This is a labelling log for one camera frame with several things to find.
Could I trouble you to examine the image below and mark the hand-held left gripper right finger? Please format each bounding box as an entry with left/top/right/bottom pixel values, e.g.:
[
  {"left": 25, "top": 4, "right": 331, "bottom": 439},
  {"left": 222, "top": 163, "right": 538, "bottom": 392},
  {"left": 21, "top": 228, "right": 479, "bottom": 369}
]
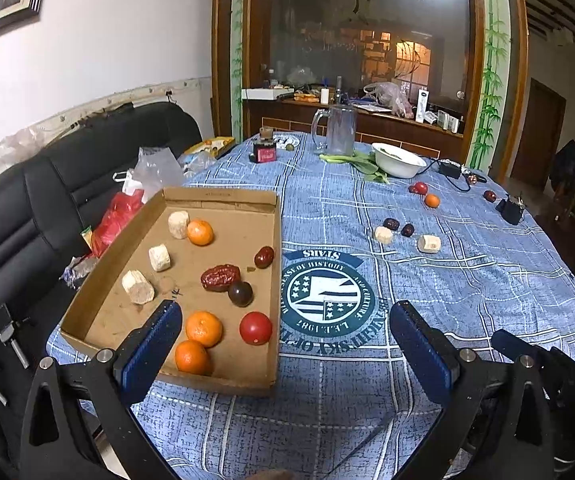
[{"left": 389, "top": 300, "right": 555, "bottom": 480}]

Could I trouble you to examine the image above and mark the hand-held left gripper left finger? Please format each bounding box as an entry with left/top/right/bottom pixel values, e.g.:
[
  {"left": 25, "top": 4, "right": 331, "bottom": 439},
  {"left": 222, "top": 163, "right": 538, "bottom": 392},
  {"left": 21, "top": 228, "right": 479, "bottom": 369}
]
[{"left": 20, "top": 300, "right": 184, "bottom": 480}]

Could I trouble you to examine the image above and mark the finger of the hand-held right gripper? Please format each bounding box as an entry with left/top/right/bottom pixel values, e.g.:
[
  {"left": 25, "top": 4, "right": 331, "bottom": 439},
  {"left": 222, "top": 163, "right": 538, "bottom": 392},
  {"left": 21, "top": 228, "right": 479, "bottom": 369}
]
[{"left": 491, "top": 329, "right": 568, "bottom": 376}]

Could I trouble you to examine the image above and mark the shallow cardboard box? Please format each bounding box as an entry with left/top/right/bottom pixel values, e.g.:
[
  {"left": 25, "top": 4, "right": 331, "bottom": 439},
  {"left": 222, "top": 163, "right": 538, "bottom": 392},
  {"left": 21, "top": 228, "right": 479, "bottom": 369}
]
[{"left": 60, "top": 186, "right": 282, "bottom": 397}]

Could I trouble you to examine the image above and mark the large wrinkled red date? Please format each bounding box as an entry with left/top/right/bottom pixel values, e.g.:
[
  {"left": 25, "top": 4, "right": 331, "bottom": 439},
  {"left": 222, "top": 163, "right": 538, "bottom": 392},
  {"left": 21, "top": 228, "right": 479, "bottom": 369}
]
[{"left": 200, "top": 263, "right": 241, "bottom": 293}]

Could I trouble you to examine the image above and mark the dark purple round tomato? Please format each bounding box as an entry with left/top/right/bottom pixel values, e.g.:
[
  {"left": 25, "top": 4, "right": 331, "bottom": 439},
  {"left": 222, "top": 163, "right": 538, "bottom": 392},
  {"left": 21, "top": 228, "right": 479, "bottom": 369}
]
[{"left": 228, "top": 281, "right": 254, "bottom": 308}]

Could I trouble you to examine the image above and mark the blue plaid tablecloth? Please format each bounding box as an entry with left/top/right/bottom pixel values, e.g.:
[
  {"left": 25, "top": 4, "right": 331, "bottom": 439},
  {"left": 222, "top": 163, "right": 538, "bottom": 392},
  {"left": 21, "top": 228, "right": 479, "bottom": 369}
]
[{"left": 47, "top": 132, "right": 575, "bottom": 480}]

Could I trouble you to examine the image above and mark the crumpled printed wrapper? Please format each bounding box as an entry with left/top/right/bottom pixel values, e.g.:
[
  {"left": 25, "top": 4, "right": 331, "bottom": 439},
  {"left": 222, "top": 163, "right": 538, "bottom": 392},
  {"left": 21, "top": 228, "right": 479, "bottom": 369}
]
[{"left": 60, "top": 255, "right": 100, "bottom": 291}]

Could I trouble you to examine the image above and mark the small black container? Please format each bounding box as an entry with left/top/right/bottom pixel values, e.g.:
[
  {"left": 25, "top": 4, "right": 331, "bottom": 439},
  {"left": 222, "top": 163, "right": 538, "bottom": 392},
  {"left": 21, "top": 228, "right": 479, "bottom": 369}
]
[{"left": 496, "top": 195, "right": 525, "bottom": 226}]

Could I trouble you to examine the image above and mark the red plastic bag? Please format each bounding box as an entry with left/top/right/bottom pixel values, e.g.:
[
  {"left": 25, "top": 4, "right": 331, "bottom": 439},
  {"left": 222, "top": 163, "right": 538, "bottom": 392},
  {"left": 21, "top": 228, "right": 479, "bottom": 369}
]
[{"left": 91, "top": 187, "right": 147, "bottom": 258}]

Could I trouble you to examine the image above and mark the crumpled clear plastic bag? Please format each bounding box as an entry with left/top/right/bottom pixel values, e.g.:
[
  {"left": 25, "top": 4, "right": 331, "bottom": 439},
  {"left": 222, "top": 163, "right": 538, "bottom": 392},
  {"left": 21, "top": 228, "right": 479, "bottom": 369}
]
[{"left": 112, "top": 146, "right": 188, "bottom": 201}]

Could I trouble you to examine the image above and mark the black coat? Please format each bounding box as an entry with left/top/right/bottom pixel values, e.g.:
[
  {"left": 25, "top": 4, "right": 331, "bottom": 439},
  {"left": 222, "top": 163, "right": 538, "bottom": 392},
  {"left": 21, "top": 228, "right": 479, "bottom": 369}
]
[{"left": 550, "top": 139, "right": 575, "bottom": 196}]

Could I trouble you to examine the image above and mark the pale blue plastic packet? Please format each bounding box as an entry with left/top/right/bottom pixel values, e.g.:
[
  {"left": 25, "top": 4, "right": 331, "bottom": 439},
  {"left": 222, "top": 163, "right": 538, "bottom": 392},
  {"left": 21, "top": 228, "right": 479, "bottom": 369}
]
[{"left": 180, "top": 152, "right": 218, "bottom": 173}]

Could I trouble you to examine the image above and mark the white bowl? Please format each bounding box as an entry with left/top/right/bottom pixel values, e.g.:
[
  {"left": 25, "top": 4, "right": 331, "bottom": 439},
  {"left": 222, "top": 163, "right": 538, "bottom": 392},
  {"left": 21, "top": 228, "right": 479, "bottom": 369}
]
[{"left": 371, "top": 142, "right": 427, "bottom": 179}]

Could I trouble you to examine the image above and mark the black leather sofa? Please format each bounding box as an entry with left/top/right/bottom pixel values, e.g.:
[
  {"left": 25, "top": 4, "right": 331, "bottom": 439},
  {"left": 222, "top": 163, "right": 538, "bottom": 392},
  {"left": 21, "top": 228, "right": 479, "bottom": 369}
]
[{"left": 0, "top": 101, "right": 203, "bottom": 480}]

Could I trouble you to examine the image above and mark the green leafy vegetable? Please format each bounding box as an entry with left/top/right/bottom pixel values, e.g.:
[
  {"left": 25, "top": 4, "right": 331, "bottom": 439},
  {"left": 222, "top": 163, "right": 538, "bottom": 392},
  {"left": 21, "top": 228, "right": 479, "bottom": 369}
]
[{"left": 319, "top": 151, "right": 391, "bottom": 184}]

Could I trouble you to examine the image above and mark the brown wooden door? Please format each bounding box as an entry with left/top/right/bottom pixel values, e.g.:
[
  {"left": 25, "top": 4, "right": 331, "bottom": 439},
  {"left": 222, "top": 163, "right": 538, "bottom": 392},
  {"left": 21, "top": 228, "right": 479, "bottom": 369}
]
[{"left": 510, "top": 77, "right": 567, "bottom": 193}]

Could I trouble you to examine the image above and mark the yellow flat box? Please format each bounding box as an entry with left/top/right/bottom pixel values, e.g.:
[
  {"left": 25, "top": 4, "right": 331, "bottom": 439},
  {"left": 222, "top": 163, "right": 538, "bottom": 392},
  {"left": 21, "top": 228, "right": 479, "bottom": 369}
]
[{"left": 183, "top": 136, "right": 236, "bottom": 157}]

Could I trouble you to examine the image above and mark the dark bottle with red label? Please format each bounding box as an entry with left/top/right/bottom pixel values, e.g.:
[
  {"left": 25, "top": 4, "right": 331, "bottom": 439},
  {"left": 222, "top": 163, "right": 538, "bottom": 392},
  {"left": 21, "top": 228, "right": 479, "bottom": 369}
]
[{"left": 253, "top": 127, "right": 277, "bottom": 164}]

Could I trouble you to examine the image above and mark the wooden cabinet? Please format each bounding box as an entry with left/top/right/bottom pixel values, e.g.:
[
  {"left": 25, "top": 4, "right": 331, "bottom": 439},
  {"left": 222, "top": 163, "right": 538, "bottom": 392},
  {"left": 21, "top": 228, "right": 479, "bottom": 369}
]
[{"left": 242, "top": 97, "right": 465, "bottom": 161}]

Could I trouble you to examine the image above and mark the glass mug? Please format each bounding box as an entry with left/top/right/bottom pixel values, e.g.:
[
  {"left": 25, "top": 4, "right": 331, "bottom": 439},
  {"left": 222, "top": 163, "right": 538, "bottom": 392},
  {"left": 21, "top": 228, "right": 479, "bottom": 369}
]
[{"left": 311, "top": 105, "right": 357, "bottom": 157}]

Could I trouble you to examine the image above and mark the white patterned plate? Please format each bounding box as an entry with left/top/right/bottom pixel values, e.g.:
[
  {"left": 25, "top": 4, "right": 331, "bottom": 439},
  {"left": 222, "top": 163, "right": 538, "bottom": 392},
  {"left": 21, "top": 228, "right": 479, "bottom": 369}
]
[{"left": 267, "top": 132, "right": 302, "bottom": 150}]

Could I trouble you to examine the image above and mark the clear plastic bag with goods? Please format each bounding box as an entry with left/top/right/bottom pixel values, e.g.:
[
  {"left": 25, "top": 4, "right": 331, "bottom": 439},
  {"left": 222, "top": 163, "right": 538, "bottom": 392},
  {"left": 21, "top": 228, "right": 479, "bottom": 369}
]
[{"left": 364, "top": 81, "right": 415, "bottom": 120}]

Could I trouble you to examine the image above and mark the flat white box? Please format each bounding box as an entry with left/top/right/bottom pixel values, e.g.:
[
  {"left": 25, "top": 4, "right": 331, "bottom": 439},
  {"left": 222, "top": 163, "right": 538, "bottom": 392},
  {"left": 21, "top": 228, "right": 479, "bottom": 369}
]
[{"left": 241, "top": 87, "right": 288, "bottom": 102}]

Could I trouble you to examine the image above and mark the bamboo-painted glass partition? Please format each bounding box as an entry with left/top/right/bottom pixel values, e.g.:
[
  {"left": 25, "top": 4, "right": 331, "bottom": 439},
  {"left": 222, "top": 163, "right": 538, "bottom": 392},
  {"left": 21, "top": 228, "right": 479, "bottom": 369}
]
[{"left": 212, "top": 0, "right": 528, "bottom": 181}]

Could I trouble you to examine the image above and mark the black cable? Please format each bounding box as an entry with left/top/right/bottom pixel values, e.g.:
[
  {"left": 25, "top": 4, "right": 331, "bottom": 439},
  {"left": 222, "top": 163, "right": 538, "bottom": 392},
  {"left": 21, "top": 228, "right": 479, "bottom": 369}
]
[{"left": 425, "top": 157, "right": 474, "bottom": 192}]

